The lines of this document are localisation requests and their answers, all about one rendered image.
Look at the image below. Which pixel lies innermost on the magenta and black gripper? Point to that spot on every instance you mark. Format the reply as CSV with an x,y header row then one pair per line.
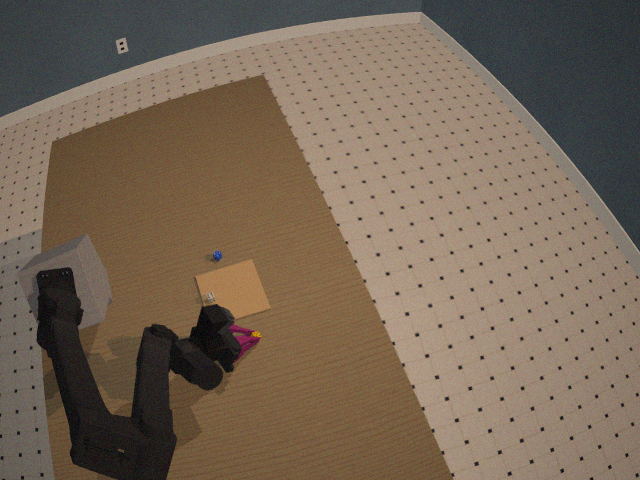
x,y
237,346

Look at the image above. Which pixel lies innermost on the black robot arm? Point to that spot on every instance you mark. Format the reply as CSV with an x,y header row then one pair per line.
x,y
148,442

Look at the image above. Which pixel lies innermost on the orange mat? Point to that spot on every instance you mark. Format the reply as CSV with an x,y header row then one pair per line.
x,y
236,288

